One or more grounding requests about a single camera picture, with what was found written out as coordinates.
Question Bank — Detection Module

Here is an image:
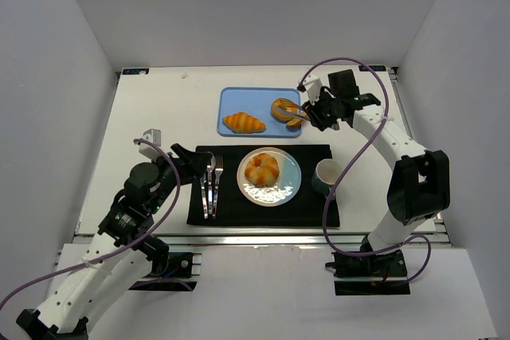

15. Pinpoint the orange bread slice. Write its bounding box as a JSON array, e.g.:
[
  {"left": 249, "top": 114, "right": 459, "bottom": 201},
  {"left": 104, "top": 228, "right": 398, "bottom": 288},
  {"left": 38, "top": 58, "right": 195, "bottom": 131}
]
[{"left": 271, "top": 98, "right": 306, "bottom": 130}]

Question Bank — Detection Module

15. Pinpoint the round bread roll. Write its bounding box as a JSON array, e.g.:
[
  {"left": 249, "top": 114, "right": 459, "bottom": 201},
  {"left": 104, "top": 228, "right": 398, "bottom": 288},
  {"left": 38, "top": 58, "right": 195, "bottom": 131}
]
[{"left": 244, "top": 152, "right": 280, "bottom": 187}]

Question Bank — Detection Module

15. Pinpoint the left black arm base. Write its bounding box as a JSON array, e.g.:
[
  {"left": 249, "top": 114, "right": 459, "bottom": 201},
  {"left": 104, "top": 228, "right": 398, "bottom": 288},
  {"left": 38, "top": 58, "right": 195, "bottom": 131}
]
[{"left": 129, "top": 252, "right": 202, "bottom": 292}]

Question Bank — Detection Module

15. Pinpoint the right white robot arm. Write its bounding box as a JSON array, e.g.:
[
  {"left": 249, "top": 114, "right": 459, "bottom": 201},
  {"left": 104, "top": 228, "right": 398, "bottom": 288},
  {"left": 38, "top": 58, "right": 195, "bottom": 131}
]
[{"left": 297, "top": 69, "right": 450, "bottom": 256}]

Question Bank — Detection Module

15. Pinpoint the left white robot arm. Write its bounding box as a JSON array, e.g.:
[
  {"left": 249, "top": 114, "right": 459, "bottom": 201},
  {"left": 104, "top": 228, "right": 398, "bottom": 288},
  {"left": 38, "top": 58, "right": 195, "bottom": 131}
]
[{"left": 16, "top": 139, "right": 212, "bottom": 339}]

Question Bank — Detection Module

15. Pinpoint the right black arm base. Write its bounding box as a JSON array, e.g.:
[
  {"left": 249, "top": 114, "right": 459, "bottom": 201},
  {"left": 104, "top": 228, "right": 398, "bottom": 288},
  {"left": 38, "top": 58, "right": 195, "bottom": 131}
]
[{"left": 325, "top": 250, "right": 410, "bottom": 296}]

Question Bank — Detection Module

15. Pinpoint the silver knife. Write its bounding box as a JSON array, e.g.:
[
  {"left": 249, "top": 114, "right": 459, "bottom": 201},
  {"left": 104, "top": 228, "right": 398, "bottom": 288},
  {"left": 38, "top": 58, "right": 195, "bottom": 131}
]
[{"left": 200, "top": 164, "right": 211, "bottom": 220}]

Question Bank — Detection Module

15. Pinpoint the silver fork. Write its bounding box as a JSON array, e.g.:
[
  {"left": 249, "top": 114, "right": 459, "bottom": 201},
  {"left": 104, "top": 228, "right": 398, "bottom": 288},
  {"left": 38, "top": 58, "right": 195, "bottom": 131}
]
[{"left": 212, "top": 155, "right": 224, "bottom": 219}]

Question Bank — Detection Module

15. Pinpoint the blue plastic tray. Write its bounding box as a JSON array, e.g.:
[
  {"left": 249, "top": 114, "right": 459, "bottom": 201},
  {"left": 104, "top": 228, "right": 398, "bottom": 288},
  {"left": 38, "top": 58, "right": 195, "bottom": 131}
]
[{"left": 217, "top": 87, "right": 302, "bottom": 139}]

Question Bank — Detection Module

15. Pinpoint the black placemat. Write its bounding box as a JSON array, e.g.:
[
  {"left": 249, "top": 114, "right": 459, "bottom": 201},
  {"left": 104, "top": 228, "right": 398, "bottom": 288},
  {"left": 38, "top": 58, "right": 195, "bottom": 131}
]
[{"left": 186, "top": 144, "right": 332, "bottom": 228}]

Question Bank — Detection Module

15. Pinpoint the striped croissant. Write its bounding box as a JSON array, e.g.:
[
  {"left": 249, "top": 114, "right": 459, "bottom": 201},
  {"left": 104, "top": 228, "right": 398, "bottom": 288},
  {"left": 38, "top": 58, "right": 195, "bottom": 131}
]
[{"left": 222, "top": 112, "right": 266, "bottom": 134}]

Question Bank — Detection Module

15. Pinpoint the right blue corner label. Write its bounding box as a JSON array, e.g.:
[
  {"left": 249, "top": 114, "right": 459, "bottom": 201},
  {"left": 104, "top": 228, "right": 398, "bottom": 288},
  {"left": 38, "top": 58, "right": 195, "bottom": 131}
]
[{"left": 358, "top": 65, "right": 387, "bottom": 72}]

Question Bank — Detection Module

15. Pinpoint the blue corner label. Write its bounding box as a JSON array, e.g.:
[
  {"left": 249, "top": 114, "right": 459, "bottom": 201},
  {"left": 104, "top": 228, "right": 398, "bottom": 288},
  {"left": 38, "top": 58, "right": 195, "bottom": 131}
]
[
  {"left": 121, "top": 68, "right": 149, "bottom": 76},
  {"left": 358, "top": 65, "right": 387, "bottom": 72}
]

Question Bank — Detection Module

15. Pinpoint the green mug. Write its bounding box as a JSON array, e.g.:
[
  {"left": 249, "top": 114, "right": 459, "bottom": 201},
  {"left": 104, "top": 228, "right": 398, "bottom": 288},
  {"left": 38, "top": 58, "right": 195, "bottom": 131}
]
[{"left": 312, "top": 158, "right": 342, "bottom": 200}]

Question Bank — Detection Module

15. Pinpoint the white and blue plate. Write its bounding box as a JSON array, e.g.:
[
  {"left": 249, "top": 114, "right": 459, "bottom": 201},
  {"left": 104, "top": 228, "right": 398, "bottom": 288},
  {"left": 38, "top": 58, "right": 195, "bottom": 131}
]
[{"left": 236, "top": 147, "right": 302, "bottom": 207}]

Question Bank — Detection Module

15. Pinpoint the left blue corner label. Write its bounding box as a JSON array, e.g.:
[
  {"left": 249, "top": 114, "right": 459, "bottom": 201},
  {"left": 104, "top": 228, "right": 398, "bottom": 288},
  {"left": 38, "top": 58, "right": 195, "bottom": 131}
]
[{"left": 121, "top": 68, "right": 149, "bottom": 76}]

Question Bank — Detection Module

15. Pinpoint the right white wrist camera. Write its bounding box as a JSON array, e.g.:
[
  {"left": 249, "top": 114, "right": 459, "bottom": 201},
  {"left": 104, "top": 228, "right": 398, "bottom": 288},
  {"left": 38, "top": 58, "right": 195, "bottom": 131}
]
[{"left": 297, "top": 74, "right": 323, "bottom": 105}]

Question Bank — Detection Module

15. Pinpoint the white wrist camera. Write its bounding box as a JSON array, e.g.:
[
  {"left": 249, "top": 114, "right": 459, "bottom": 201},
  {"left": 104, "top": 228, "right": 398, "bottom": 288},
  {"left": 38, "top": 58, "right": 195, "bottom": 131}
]
[
  {"left": 297, "top": 74, "right": 323, "bottom": 105},
  {"left": 139, "top": 128, "right": 162, "bottom": 160}
]

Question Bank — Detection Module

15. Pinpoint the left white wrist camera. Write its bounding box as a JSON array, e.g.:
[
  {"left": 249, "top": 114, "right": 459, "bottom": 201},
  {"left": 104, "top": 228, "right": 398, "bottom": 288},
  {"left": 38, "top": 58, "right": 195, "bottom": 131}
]
[{"left": 139, "top": 128, "right": 162, "bottom": 160}]

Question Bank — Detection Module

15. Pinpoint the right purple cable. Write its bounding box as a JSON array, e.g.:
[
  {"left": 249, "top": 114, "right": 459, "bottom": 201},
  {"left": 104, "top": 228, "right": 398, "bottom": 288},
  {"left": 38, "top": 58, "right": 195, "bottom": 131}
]
[{"left": 297, "top": 57, "right": 432, "bottom": 287}]

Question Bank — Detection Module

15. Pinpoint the purple cable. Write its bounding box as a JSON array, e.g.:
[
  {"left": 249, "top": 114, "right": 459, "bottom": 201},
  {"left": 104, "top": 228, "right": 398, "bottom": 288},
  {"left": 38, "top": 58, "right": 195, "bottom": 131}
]
[
  {"left": 297, "top": 57, "right": 432, "bottom": 287},
  {"left": 0, "top": 137, "right": 194, "bottom": 309}
]

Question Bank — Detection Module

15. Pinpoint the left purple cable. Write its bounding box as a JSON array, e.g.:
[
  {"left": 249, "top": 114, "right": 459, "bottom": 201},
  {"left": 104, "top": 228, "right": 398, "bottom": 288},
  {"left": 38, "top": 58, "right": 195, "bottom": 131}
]
[{"left": 0, "top": 137, "right": 194, "bottom": 309}]

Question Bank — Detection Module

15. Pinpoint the aluminium table frame rail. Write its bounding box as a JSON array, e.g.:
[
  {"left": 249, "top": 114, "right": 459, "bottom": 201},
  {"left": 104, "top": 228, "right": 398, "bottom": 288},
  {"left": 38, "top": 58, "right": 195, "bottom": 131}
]
[{"left": 57, "top": 67, "right": 453, "bottom": 269}]

